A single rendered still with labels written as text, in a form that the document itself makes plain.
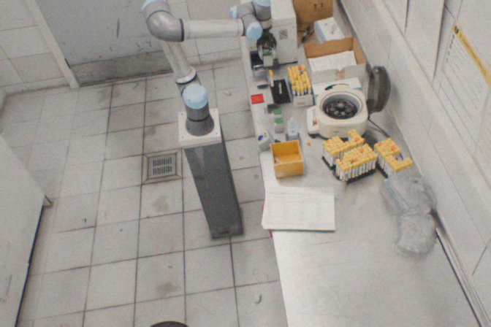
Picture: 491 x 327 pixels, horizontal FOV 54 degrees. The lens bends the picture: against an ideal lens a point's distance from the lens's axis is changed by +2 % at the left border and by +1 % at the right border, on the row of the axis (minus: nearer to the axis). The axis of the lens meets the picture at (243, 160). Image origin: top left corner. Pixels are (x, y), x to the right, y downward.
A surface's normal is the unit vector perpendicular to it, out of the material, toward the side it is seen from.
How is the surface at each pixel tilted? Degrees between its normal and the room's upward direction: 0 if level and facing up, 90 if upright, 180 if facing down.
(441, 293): 0
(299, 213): 0
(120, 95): 0
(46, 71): 90
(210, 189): 90
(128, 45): 90
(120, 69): 90
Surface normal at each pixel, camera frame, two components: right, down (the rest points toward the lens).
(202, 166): 0.11, 0.74
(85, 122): -0.12, -0.65
